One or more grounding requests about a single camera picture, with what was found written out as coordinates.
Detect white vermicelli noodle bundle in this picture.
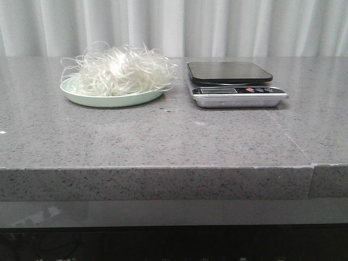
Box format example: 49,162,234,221
60,41,179,97

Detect silver digital kitchen scale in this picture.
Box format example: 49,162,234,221
187,61,288,108

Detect white pleated curtain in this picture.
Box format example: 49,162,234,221
1,1,347,57

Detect light green round plate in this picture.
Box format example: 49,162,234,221
60,79,169,108

